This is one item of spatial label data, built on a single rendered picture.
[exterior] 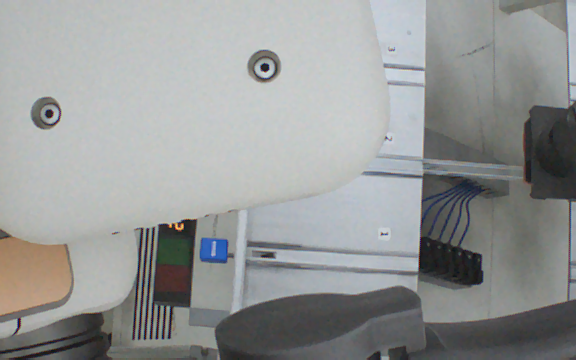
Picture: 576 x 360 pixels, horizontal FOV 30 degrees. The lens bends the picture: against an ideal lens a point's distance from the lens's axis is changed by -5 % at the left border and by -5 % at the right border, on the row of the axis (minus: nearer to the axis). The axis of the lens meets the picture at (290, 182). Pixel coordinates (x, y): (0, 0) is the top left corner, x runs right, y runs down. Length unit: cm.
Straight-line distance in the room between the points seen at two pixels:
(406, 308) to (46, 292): 17
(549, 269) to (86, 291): 151
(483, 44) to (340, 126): 152
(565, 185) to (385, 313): 69
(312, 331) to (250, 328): 3
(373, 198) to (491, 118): 62
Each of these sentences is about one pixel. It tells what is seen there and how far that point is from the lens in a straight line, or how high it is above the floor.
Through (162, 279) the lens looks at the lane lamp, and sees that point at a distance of 124.
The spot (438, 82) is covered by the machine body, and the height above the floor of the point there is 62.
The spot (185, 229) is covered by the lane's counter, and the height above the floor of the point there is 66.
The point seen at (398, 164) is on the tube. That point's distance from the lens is 125.
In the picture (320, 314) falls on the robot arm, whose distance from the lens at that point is 53.
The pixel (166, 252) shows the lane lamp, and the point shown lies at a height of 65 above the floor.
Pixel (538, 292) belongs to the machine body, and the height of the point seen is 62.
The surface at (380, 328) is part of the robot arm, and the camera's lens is 52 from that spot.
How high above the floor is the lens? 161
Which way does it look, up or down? 43 degrees down
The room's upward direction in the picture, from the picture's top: 79 degrees clockwise
